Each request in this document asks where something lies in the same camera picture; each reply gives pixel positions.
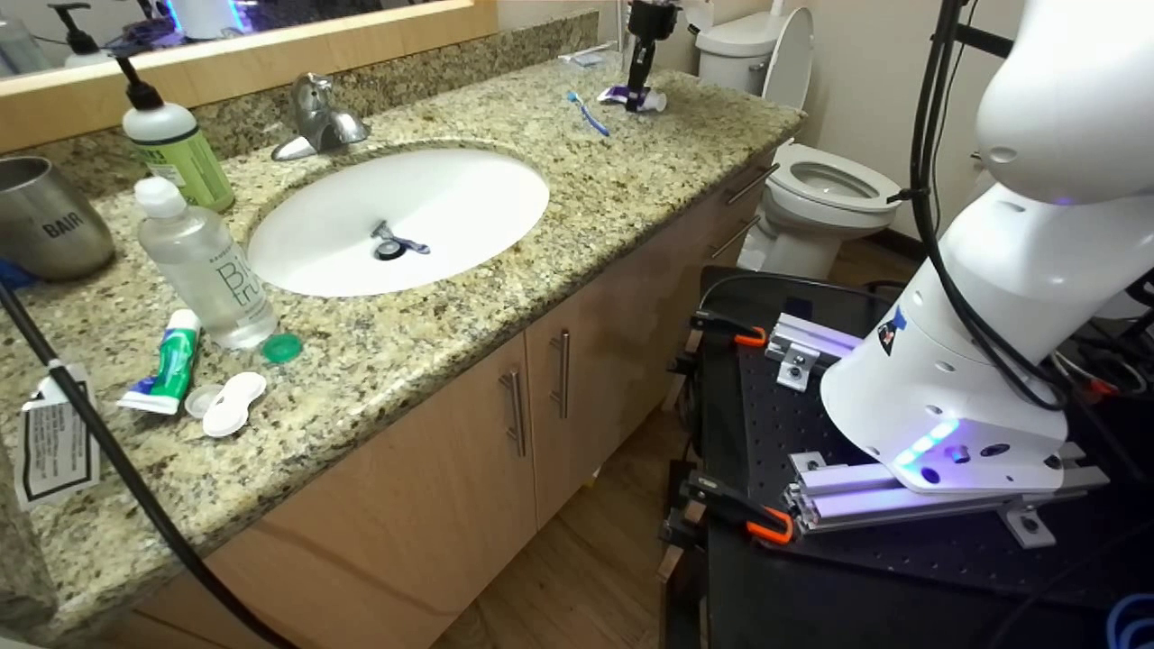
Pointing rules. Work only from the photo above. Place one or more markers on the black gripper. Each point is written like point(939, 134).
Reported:
point(654, 20)

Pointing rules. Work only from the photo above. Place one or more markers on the purple toothpaste tube white cap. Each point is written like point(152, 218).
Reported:
point(636, 104)

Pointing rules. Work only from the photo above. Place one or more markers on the green toothpaste tube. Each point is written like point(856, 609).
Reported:
point(171, 367)

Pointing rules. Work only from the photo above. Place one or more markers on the white paper packet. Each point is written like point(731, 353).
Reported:
point(593, 56)

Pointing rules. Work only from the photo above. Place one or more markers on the blue toothbrush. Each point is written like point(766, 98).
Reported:
point(588, 112)

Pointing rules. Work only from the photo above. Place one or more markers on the white toilet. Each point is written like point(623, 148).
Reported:
point(816, 182)

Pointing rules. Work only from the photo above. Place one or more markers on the white oval sink basin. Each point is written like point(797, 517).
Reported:
point(446, 203)

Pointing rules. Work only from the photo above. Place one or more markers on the orange black clamp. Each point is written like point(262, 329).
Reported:
point(735, 334)
point(759, 525)

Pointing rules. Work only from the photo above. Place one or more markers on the metal sink drain stopper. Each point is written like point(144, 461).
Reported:
point(392, 243)

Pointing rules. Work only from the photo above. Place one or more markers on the chrome sink faucet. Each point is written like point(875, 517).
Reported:
point(318, 122)

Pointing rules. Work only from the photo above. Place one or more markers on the small green bottle cap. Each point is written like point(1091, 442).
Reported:
point(282, 348)

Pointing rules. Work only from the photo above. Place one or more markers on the green soap pump bottle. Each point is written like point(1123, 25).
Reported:
point(181, 148)

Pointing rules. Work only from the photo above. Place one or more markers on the clear plastic solution bottle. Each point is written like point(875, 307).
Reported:
point(211, 271)

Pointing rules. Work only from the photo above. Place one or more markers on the light wood vanity cabinet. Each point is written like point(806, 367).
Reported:
point(421, 507)

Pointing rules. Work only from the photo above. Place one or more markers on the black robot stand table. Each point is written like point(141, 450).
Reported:
point(914, 588)

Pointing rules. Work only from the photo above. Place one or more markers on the stainless steel cup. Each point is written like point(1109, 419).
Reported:
point(57, 223)

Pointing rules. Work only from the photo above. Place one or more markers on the small blue object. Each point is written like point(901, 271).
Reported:
point(11, 276)

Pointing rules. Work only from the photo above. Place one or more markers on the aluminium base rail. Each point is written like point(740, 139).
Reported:
point(914, 501)
point(812, 344)

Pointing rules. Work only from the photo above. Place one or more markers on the wooden framed wall mirror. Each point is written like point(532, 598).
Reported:
point(241, 56)

